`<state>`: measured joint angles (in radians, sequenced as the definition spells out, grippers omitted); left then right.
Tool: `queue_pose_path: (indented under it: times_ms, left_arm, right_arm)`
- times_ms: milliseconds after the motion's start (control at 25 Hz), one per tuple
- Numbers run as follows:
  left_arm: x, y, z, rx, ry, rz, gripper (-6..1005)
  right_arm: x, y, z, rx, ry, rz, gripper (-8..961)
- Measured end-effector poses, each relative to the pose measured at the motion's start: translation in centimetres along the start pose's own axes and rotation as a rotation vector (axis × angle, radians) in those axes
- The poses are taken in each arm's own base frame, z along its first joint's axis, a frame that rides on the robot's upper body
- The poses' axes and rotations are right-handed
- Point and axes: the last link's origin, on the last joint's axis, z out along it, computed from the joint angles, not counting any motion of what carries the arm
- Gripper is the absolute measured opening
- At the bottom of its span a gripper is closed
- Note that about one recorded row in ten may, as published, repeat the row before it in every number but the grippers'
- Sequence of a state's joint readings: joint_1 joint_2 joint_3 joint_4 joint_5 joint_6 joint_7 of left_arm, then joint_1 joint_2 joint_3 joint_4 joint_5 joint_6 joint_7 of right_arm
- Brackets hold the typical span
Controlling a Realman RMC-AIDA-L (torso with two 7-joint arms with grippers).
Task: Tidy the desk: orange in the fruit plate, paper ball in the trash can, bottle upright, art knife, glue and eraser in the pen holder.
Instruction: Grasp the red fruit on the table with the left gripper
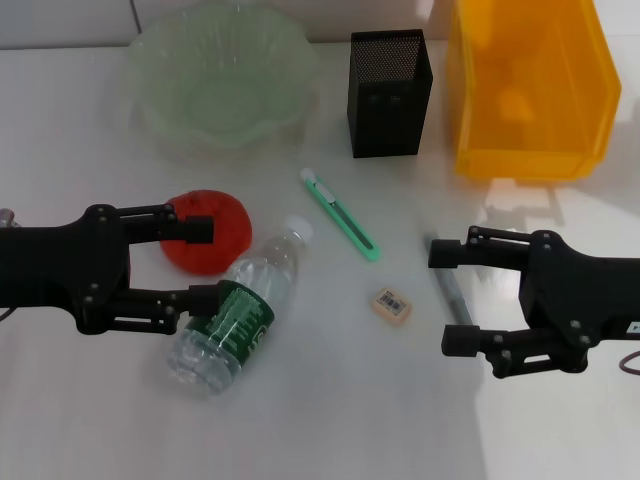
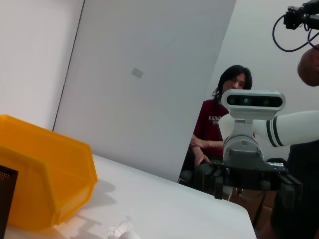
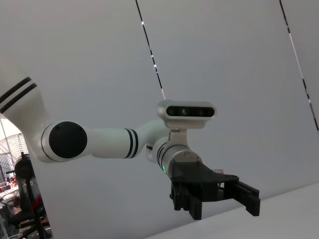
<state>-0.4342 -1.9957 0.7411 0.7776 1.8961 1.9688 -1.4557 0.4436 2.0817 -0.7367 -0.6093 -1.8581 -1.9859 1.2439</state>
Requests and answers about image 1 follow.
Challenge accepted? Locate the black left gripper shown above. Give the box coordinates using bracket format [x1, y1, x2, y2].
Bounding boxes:
[0, 201, 216, 336]

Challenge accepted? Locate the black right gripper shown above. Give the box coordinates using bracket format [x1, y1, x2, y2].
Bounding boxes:
[428, 225, 640, 379]

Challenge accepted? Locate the grey marker pen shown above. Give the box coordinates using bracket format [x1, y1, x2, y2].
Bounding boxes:
[423, 230, 474, 327]

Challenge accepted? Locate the red-orange fruit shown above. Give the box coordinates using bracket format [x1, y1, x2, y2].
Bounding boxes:
[160, 189, 254, 277]

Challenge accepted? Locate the clear green-label water bottle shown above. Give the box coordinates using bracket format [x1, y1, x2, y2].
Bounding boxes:
[167, 215, 315, 399]

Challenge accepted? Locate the beige eraser with barcode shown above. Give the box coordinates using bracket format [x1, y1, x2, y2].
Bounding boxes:
[369, 287, 415, 327]

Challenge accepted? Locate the green utility knife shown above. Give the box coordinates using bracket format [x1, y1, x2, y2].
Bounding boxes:
[300, 168, 383, 263]

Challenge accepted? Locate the pale green glass fruit bowl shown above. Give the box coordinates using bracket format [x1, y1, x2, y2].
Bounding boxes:
[127, 0, 321, 157]

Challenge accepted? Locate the black mesh pen holder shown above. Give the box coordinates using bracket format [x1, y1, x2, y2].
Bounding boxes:
[347, 28, 434, 159]

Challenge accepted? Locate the yellow plastic bin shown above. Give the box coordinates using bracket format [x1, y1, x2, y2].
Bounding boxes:
[446, 0, 623, 180]

